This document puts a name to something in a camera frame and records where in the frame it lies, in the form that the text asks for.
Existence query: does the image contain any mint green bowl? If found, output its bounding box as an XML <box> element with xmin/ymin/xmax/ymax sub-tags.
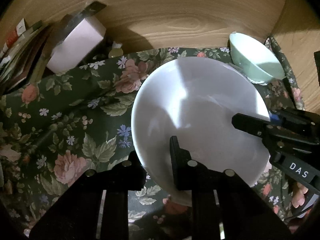
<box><xmin>229</xmin><ymin>32</ymin><xmax>285</xmax><ymax>85</ymax></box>

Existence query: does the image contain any white bowl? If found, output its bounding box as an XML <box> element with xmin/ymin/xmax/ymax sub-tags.
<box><xmin>131</xmin><ymin>57</ymin><xmax>270</xmax><ymax>206</ymax></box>

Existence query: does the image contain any right hand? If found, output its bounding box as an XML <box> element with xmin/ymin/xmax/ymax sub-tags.
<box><xmin>291</xmin><ymin>182</ymin><xmax>309</xmax><ymax>208</ymax></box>

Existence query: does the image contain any floral tablecloth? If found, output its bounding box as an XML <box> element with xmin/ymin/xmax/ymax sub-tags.
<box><xmin>1</xmin><ymin>36</ymin><xmax>304</xmax><ymax>239</ymax></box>

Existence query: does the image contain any stack of books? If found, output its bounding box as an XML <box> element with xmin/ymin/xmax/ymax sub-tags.
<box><xmin>1</xmin><ymin>23</ymin><xmax>54</xmax><ymax>95</ymax></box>

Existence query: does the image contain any small white box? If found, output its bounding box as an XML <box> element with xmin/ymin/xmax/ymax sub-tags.
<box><xmin>47</xmin><ymin>1</ymin><xmax>106</xmax><ymax>74</ymax></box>

